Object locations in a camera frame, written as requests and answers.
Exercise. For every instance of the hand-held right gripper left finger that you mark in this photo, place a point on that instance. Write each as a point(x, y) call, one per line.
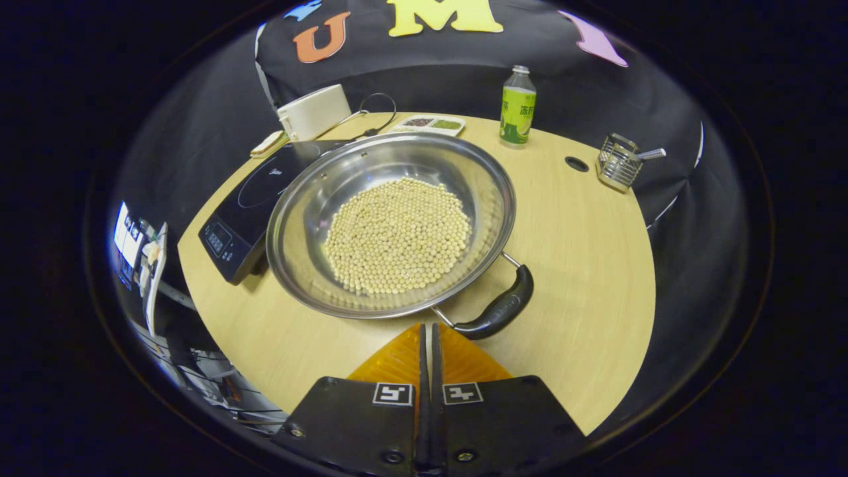
point(358, 424)

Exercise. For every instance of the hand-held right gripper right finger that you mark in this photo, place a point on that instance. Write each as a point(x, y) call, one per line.
point(503, 424)

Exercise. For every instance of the stainless steel pot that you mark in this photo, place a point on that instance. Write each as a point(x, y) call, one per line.
point(477, 192)

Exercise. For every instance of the black induction cooktop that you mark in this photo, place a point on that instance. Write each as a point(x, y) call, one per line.
point(232, 222)

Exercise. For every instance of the pile of soybeans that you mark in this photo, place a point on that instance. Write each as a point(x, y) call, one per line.
point(397, 235)

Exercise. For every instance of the white storage shelf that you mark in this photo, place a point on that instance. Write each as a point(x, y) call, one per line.
point(156, 278)

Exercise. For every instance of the black table grommet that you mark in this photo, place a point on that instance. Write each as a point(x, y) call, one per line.
point(576, 164)

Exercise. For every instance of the toast sandwich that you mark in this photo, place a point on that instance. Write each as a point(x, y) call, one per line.
point(267, 143)

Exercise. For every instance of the white divided dish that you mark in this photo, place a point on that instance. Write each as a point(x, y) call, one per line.
point(430, 131)

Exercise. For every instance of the small heap of green beans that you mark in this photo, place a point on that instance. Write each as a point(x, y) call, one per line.
point(448, 124)

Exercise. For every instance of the small heap of red beans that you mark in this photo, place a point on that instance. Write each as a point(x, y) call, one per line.
point(419, 122)

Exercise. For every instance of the green tea bottle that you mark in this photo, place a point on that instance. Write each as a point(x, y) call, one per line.
point(517, 112)

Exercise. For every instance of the white toaster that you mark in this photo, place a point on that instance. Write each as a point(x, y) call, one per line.
point(315, 112)

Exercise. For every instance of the black backdrop cloth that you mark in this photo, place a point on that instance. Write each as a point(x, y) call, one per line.
point(430, 73)

